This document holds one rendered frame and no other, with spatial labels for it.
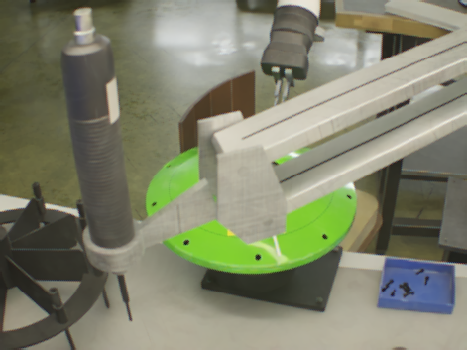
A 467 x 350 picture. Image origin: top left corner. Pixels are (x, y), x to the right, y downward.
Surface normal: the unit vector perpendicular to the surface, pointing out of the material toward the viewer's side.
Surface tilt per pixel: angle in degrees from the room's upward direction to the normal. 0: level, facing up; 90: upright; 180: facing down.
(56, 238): 86
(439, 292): 0
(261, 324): 0
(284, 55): 35
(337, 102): 17
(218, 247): 24
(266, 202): 90
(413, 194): 0
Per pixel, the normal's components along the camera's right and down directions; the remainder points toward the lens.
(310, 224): 0.25, -0.58
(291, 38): -0.21, -0.22
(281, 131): -0.28, -0.73
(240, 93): 0.65, 0.43
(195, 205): 0.32, 0.54
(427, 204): 0.00, -0.82
